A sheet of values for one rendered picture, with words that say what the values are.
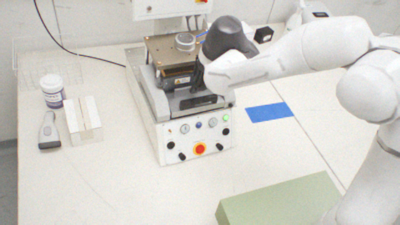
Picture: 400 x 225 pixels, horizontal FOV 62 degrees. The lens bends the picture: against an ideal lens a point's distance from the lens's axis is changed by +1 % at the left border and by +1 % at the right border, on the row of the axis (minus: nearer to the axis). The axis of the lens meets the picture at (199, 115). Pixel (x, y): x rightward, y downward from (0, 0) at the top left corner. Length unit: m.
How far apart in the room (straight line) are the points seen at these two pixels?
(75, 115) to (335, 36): 1.02
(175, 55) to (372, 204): 0.79
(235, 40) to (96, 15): 1.01
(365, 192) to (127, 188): 0.81
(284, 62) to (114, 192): 0.79
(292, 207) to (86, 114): 0.85
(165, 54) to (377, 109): 0.79
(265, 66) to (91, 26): 1.21
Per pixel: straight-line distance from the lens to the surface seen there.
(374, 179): 0.81
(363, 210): 0.83
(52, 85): 1.46
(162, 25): 1.40
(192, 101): 1.21
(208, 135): 1.33
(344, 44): 0.70
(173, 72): 1.24
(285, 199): 1.22
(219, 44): 0.93
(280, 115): 1.63
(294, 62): 0.76
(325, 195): 1.28
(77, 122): 1.37
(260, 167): 1.40
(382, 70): 0.66
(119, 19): 1.81
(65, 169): 1.35
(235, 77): 0.83
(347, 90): 0.66
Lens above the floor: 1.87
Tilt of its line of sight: 47 degrees down
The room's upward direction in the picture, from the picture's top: 11 degrees clockwise
